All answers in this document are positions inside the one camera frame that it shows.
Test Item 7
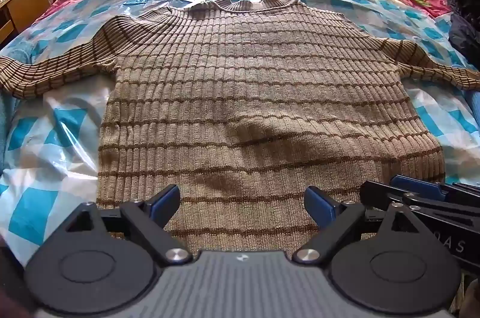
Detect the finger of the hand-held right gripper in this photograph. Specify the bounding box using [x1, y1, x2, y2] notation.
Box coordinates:
[389, 174, 480, 208]
[359, 180, 424, 210]

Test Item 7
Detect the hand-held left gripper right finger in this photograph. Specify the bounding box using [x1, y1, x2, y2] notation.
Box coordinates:
[292, 186, 432, 264]

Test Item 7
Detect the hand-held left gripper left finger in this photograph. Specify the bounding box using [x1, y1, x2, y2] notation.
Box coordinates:
[56, 184, 194, 264]

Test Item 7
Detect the brown striped ribbed sweater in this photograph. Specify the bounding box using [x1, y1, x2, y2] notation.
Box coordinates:
[0, 0, 480, 255]

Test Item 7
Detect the blue checkered plastic sheet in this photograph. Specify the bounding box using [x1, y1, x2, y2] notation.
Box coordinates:
[0, 0, 480, 259]

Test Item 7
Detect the black cloth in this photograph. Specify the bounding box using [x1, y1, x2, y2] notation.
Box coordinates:
[446, 0, 480, 58]

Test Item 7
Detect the teal towel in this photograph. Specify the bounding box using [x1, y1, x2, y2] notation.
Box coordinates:
[0, 41, 38, 172]

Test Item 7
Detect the wooden cabinet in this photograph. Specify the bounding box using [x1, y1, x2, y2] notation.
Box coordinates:
[0, 0, 51, 45]

